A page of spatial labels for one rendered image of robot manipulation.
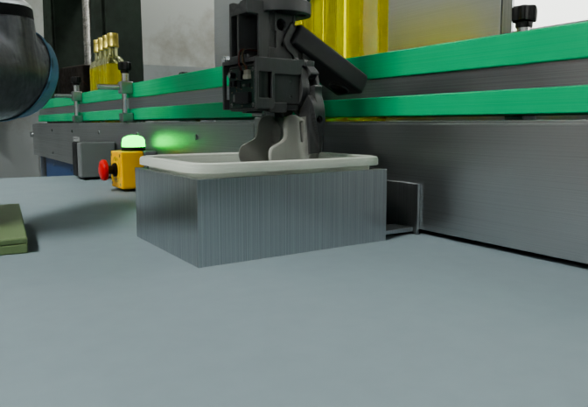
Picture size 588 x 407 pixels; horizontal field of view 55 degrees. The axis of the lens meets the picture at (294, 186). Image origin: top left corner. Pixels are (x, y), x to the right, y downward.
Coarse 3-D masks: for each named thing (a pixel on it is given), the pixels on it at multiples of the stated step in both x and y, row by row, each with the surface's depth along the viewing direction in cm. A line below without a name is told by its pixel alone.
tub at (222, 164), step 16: (144, 160) 60; (160, 160) 56; (176, 160) 54; (192, 160) 66; (208, 160) 67; (224, 160) 68; (240, 160) 69; (272, 160) 54; (288, 160) 54; (304, 160) 55; (320, 160) 56; (336, 160) 57; (352, 160) 58; (368, 160) 59; (192, 176) 52; (208, 176) 51; (224, 176) 51; (240, 176) 52
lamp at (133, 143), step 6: (126, 138) 107; (132, 138) 107; (138, 138) 108; (126, 144) 107; (132, 144) 107; (138, 144) 108; (144, 144) 109; (126, 150) 107; (132, 150) 107; (138, 150) 108; (144, 150) 109
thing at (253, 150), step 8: (264, 120) 65; (272, 120) 65; (280, 120) 66; (264, 128) 65; (272, 128) 66; (280, 128) 65; (256, 136) 65; (264, 136) 65; (272, 136) 66; (280, 136) 65; (248, 144) 64; (256, 144) 65; (264, 144) 65; (272, 144) 66; (240, 152) 64; (248, 152) 65; (256, 152) 65; (264, 152) 66; (248, 160) 65; (256, 160) 65; (264, 160) 66
